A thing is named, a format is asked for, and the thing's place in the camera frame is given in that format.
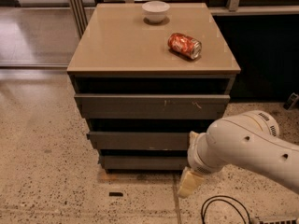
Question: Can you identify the red soda can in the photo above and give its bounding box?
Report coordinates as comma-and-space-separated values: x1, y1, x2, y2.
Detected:
167, 33, 202, 60

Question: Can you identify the grey top drawer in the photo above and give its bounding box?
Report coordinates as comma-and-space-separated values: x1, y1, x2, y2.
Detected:
75, 94, 230, 119

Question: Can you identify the grey drawer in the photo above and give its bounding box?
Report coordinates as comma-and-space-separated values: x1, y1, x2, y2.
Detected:
99, 156, 187, 171
75, 94, 230, 119
87, 132, 189, 150

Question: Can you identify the grey drawer cabinet beige top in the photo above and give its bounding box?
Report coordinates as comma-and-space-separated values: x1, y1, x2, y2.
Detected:
66, 2, 242, 175

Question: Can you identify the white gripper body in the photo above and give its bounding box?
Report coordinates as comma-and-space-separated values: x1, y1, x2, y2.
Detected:
188, 133, 223, 175

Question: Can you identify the grey bottom drawer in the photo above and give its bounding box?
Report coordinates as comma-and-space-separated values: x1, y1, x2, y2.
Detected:
99, 156, 187, 171

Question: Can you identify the white ceramic bowl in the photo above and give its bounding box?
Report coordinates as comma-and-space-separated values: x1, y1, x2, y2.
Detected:
142, 1, 170, 23

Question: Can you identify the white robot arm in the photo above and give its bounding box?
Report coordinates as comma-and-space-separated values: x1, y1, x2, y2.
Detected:
178, 110, 299, 198

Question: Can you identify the small black floor object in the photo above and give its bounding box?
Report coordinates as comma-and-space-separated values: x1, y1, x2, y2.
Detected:
109, 192, 123, 197

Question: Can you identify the black cable loop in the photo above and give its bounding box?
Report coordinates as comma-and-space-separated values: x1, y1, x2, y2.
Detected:
200, 195, 252, 224

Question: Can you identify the metal window frame post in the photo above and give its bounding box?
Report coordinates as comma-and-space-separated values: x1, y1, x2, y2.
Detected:
68, 0, 88, 38

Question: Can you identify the dark block near wall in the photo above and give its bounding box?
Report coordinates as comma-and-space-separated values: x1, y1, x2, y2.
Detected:
283, 92, 299, 110

